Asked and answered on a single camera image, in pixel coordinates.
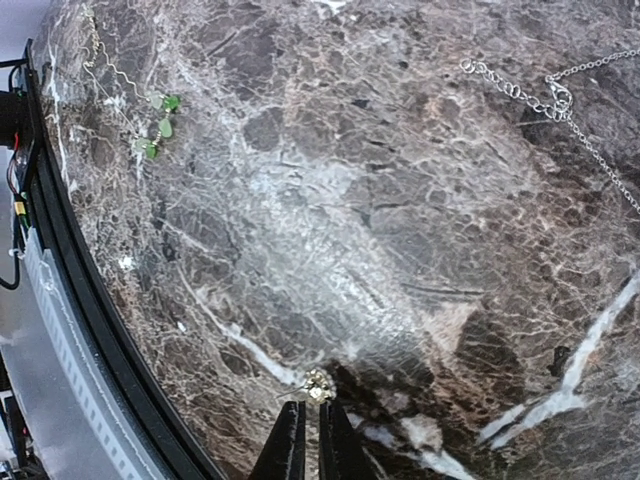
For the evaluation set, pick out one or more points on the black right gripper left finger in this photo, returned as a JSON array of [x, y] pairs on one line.
[[283, 454]]

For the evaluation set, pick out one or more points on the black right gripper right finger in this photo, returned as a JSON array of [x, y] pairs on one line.
[[341, 456]]

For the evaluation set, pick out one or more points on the white perforated cable rail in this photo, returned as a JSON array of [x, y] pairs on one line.
[[112, 431]]

